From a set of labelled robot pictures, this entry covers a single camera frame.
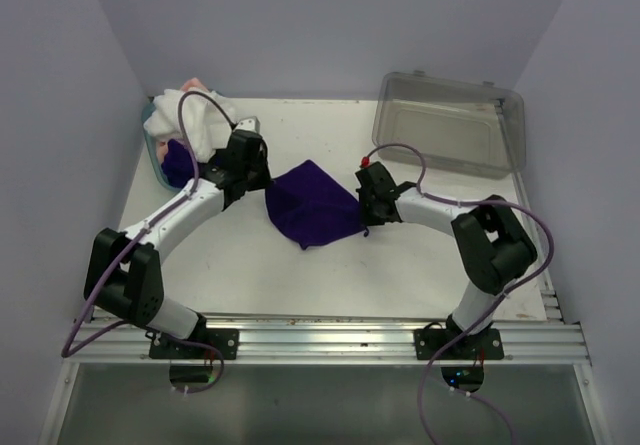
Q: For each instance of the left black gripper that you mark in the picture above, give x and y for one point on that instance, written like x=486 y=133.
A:
x=265 y=179

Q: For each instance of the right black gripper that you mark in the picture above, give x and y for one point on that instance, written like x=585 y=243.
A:
x=366 y=218

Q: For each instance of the purple towel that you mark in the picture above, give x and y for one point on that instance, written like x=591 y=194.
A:
x=175 y=163
x=307 y=206

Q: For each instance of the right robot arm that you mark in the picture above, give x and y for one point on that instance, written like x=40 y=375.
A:
x=494 y=248

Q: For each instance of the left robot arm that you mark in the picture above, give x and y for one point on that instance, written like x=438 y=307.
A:
x=124 y=275

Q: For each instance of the white towel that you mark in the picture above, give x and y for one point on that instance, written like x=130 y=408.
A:
x=220 y=128

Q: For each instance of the blue plastic bin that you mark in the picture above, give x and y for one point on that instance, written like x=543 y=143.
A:
x=150 y=144

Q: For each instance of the grey transparent plastic bin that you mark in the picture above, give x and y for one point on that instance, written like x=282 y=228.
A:
x=471 y=129

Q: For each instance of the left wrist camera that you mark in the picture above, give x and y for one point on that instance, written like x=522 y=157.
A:
x=251 y=124

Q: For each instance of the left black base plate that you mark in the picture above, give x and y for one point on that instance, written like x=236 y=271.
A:
x=212 y=343

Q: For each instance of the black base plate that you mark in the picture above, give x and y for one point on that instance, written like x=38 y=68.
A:
x=212 y=343
x=457 y=347

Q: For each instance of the aluminium mounting rail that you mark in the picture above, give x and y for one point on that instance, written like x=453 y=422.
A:
x=287 y=340

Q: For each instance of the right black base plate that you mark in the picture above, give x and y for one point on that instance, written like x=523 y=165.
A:
x=457 y=347

